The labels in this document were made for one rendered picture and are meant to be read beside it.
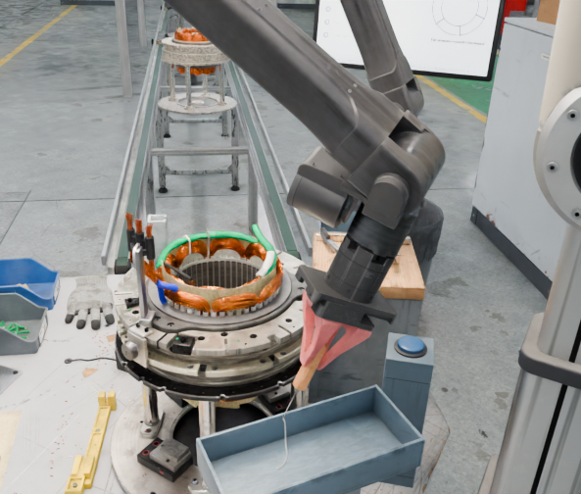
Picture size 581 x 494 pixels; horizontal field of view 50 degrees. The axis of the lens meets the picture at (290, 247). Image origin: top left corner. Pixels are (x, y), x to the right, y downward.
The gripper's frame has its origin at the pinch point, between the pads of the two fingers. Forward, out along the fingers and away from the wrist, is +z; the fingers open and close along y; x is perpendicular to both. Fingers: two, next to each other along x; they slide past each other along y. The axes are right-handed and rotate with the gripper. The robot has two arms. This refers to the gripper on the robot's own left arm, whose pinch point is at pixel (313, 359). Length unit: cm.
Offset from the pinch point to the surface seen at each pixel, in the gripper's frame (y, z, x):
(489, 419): -142, 62, -100
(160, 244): 11.5, 6.7, -37.5
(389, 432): -16.6, 8.9, -2.1
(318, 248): -18.6, 1.9, -45.6
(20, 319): 25, 50, -79
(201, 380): 3.8, 16.8, -17.5
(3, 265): 31, 46, -96
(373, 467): -10.8, 9.1, 4.9
